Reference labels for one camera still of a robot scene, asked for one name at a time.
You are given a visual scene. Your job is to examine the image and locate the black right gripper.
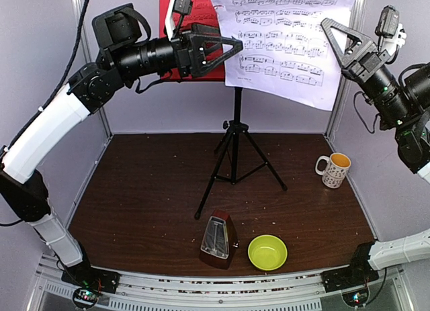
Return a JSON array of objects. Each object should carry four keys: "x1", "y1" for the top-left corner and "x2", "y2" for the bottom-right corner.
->
[{"x1": 320, "y1": 15, "x2": 415, "y2": 127}]

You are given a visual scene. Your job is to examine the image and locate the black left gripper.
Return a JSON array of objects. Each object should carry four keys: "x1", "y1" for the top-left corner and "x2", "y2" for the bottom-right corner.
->
[{"x1": 112, "y1": 20, "x2": 244, "y2": 79}]

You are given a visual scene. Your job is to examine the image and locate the red sheet music paper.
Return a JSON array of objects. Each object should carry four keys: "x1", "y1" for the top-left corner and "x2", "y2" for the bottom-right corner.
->
[{"x1": 159, "y1": 0, "x2": 225, "y2": 82}]

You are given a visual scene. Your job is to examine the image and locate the white sheet music paper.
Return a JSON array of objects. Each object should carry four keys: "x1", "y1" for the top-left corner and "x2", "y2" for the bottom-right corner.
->
[{"x1": 211, "y1": 0, "x2": 355, "y2": 111}]

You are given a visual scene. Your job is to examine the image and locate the black perforated music stand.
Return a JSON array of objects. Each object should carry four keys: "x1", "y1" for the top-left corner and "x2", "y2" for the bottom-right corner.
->
[{"x1": 194, "y1": 87, "x2": 288, "y2": 220}]

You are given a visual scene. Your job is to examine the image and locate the wooden metronome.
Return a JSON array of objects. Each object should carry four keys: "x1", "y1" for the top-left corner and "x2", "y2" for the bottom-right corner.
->
[{"x1": 199, "y1": 210, "x2": 239, "y2": 269}]

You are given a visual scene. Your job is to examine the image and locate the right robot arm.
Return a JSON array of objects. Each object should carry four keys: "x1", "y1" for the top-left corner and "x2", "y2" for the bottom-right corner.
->
[{"x1": 321, "y1": 18, "x2": 429, "y2": 285}]

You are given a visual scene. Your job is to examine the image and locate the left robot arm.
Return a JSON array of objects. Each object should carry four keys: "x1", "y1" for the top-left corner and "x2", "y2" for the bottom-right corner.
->
[{"x1": 1, "y1": 4, "x2": 243, "y2": 287}]

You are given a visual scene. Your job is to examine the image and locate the white patterned mug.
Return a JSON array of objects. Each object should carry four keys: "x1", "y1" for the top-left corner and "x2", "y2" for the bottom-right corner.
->
[{"x1": 314, "y1": 152, "x2": 351, "y2": 189}]

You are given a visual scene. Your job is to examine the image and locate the green bowl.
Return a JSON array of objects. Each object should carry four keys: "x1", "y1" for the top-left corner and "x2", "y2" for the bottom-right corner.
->
[{"x1": 247, "y1": 234, "x2": 288, "y2": 271}]

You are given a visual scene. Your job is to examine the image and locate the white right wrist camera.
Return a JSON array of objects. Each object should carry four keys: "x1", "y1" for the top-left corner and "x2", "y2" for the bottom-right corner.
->
[{"x1": 375, "y1": 5, "x2": 407, "y2": 64}]

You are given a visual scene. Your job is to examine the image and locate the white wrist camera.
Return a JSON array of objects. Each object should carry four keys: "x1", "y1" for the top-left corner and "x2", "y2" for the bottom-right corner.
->
[
  {"x1": 165, "y1": 0, "x2": 192, "y2": 40},
  {"x1": 375, "y1": 5, "x2": 407, "y2": 64}
]

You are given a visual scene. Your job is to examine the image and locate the right aluminium frame post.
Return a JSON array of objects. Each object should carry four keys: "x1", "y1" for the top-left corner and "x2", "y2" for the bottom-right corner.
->
[{"x1": 325, "y1": 0, "x2": 366, "y2": 145}]

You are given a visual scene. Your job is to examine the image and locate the aluminium frame post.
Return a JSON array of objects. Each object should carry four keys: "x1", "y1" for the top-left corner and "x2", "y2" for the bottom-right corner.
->
[
  {"x1": 71, "y1": 0, "x2": 112, "y2": 140},
  {"x1": 325, "y1": 0, "x2": 366, "y2": 145}
]

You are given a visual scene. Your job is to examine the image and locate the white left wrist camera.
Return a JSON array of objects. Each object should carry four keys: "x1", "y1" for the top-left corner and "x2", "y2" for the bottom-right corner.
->
[{"x1": 165, "y1": 0, "x2": 192, "y2": 40}]

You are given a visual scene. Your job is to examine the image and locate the left aluminium frame post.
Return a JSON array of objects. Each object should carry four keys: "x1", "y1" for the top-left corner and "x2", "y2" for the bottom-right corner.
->
[{"x1": 71, "y1": 0, "x2": 112, "y2": 140}]

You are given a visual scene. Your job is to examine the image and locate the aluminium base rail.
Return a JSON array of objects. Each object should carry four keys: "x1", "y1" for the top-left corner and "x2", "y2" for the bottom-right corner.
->
[{"x1": 33, "y1": 253, "x2": 414, "y2": 311}]

